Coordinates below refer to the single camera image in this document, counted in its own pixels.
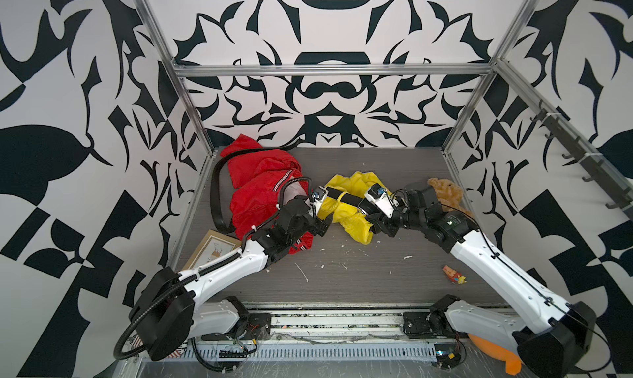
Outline black belt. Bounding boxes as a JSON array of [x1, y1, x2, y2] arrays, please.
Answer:
[[209, 142, 298, 235], [326, 187, 382, 215]]

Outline yellow trousers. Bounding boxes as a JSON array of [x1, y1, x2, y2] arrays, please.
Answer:
[[317, 171, 392, 246]]

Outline red trousers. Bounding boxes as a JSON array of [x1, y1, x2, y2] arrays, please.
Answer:
[[221, 134, 303, 239]]

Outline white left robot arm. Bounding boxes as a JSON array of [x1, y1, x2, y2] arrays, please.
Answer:
[[113, 187, 338, 360]]

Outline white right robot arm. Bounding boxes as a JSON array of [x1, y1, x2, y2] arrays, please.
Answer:
[[361, 184, 597, 377]]

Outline brown teddy bear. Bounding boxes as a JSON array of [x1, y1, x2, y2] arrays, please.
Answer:
[[427, 178, 472, 216]]

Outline small colourful toy figure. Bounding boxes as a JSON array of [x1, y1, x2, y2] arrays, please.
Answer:
[[443, 265, 467, 285]]

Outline framed picture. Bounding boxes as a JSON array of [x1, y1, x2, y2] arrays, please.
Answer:
[[181, 230, 241, 271]]

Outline orange plush fish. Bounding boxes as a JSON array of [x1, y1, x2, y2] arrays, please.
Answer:
[[468, 334, 523, 376]]

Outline black coat hook rack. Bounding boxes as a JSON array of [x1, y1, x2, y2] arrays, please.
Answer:
[[531, 99, 632, 221]]

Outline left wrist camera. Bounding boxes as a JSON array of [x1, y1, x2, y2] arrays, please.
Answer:
[[308, 186, 328, 218]]

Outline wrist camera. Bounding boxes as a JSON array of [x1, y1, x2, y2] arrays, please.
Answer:
[[308, 186, 328, 218], [364, 184, 395, 218]]

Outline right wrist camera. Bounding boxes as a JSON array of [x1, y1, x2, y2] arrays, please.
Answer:
[[364, 184, 395, 218]]

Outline white cable duct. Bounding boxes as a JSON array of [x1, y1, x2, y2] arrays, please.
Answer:
[[187, 342, 438, 363]]

